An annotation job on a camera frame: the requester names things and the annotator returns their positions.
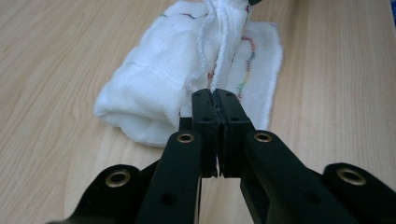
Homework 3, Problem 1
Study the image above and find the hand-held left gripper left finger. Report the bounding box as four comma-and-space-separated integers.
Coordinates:
134, 88, 219, 224

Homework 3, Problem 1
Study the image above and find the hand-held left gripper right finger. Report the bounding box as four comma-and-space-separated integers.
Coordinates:
215, 88, 360, 224

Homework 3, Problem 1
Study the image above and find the white cloth with coloured stitching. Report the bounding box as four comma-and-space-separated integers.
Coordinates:
92, 0, 285, 149

